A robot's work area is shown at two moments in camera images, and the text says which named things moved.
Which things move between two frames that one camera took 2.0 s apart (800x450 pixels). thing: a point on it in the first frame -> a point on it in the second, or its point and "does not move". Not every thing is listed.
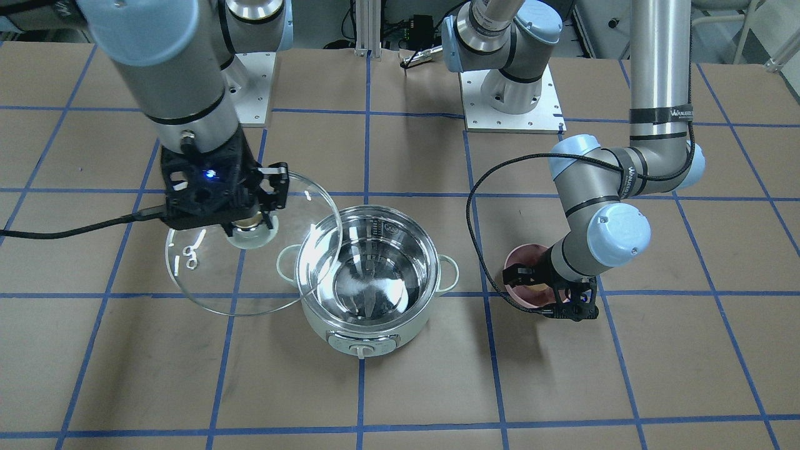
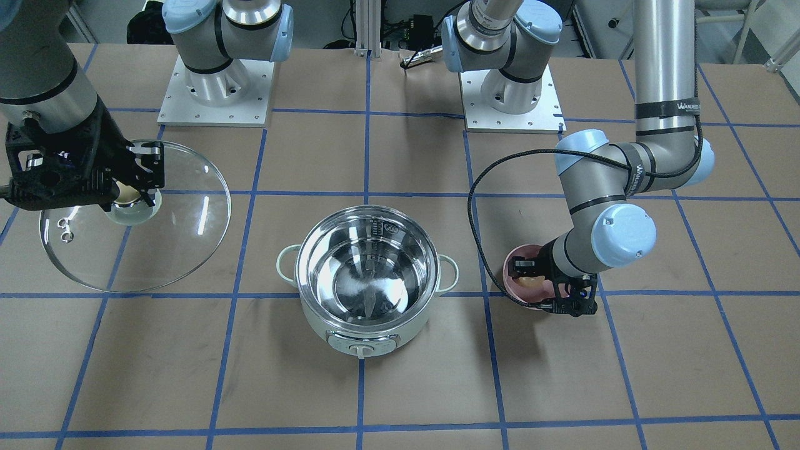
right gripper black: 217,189 -> 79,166
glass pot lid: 240,281 -> 136,247
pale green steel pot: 369,277 does not move
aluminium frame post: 368,19 does not move
